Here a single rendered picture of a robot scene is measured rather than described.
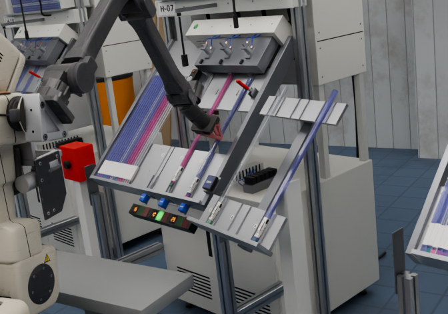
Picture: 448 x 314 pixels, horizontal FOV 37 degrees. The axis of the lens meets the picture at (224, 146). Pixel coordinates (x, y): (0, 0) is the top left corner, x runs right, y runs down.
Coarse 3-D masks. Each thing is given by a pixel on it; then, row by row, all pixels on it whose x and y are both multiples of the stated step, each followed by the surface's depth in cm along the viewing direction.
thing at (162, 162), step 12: (156, 144) 258; (156, 156) 254; (168, 156) 249; (180, 156) 245; (192, 156) 241; (204, 156) 237; (216, 156) 233; (144, 168) 254; (156, 168) 250; (168, 168) 245; (192, 168) 237; (216, 168) 229; (144, 180) 250; (156, 180) 245; (168, 180) 241; (180, 180) 237; (192, 180) 233; (204, 180) 230; (168, 192) 238; (180, 192) 234; (192, 192) 229; (204, 192) 226
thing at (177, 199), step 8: (96, 176) 267; (104, 184) 268; (112, 184) 260; (120, 184) 254; (128, 184) 251; (128, 192) 260; (136, 192) 253; (144, 192) 246; (152, 192) 240; (160, 192) 237; (168, 200) 239; (176, 200) 233; (184, 200) 228; (192, 200) 224; (200, 200) 222; (192, 208) 233; (200, 208) 227
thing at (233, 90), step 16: (176, 48) 289; (192, 48) 281; (176, 64) 281; (192, 64) 274; (272, 64) 243; (208, 80) 261; (224, 80) 255; (240, 80) 249; (256, 80) 243; (208, 96) 255; (224, 96) 249
